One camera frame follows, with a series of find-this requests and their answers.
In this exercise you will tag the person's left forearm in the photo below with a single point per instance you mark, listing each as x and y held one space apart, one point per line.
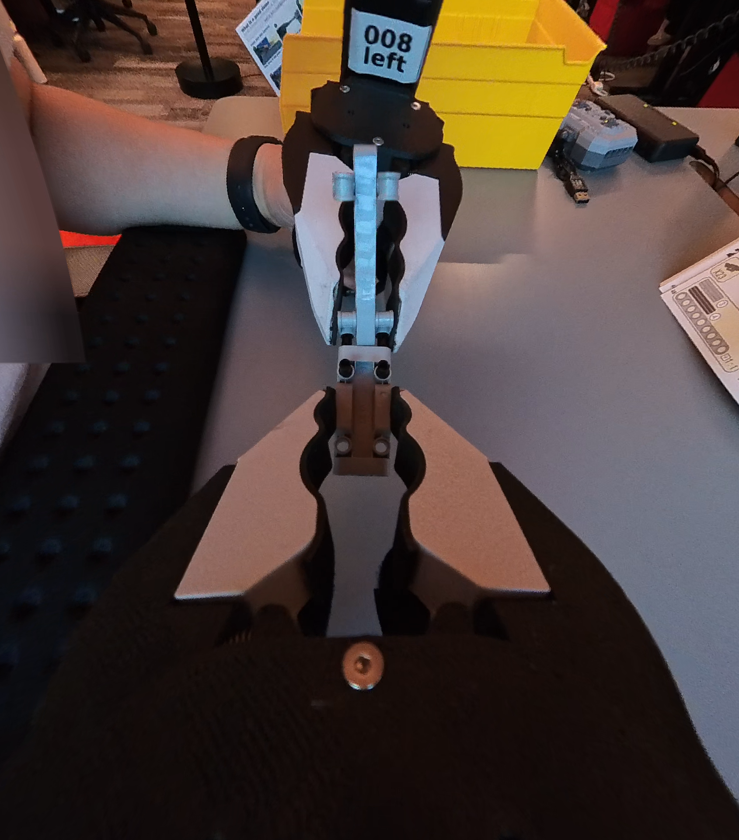
133 170

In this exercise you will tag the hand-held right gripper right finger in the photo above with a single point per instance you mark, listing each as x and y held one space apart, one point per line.
468 525

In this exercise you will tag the black power adapter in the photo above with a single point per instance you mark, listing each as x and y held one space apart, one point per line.
648 128

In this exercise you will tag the black office chair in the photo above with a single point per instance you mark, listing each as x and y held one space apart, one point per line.
117 26

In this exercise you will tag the grey toy control hub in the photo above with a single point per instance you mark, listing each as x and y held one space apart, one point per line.
596 138

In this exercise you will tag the short grey toy brick beam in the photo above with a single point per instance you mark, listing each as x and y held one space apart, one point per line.
365 426

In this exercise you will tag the orange flat piece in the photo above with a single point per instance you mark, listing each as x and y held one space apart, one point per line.
87 239

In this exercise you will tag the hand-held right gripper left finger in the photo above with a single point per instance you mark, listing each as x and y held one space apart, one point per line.
258 525

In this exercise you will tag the person's left hand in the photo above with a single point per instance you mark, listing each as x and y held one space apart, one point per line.
271 190

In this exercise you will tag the black wristband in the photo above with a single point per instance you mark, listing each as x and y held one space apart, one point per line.
241 190

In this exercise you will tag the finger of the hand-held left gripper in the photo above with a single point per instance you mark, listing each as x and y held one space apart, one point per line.
317 249
419 236

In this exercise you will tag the yellow plastic bin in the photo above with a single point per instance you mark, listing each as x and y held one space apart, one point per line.
507 85

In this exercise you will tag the long grey toy brick beam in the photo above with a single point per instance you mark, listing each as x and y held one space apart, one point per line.
366 249

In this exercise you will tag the black studded mat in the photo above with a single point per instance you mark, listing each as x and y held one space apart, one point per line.
81 426

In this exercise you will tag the black floor stand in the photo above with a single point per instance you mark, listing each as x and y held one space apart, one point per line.
209 75

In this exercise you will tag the white instruction booklet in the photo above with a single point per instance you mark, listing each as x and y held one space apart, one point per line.
737 315

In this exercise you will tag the white printed flyer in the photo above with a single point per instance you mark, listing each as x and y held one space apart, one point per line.
271 46

